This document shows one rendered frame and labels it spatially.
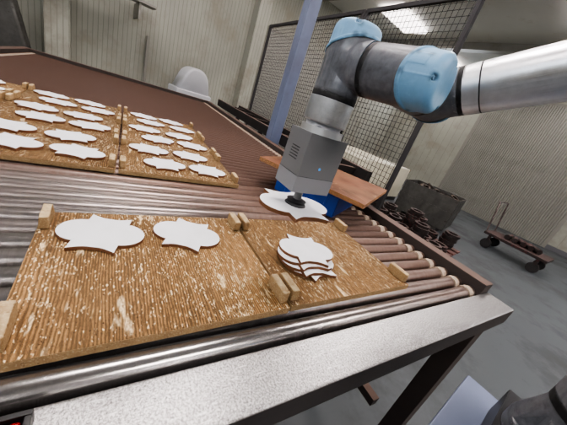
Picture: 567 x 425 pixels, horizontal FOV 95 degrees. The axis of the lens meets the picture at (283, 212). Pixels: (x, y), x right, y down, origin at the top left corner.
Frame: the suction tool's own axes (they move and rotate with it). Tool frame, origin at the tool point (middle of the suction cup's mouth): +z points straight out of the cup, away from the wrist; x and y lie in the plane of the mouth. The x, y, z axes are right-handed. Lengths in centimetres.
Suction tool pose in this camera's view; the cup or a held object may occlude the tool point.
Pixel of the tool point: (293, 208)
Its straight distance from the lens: 51.5
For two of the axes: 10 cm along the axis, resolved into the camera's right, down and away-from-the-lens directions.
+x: 4.7, 4.8, -7.4
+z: -3.1, 8.8, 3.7
